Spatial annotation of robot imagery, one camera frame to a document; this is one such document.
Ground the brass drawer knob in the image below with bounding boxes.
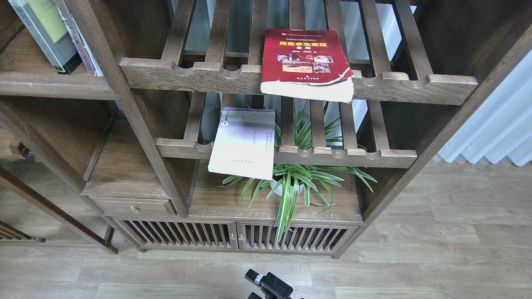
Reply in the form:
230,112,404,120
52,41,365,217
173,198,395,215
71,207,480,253
131,205,140,214

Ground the white plant pot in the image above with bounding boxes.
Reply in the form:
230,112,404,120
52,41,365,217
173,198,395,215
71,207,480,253
269,175,295,198

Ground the dark wooden bookshelf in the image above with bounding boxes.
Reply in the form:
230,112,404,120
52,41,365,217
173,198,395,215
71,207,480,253
1,0,531,259

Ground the white lavender cover book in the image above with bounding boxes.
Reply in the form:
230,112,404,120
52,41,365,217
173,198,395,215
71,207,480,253
208,107,276,180

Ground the upright book in shelf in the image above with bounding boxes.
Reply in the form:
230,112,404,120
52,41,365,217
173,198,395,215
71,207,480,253
54,0,104,76

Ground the green and black book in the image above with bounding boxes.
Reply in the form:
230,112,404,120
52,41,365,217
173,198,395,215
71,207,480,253
9,0,82,75

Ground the green spider plant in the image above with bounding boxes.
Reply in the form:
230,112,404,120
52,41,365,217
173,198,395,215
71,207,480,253
217,100,378,245

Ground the red cover book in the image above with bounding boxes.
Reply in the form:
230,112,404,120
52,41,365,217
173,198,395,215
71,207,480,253
260,28,354,103

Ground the white pleated curtain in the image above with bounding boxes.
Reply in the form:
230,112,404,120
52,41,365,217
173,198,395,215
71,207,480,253
438,53,532,166

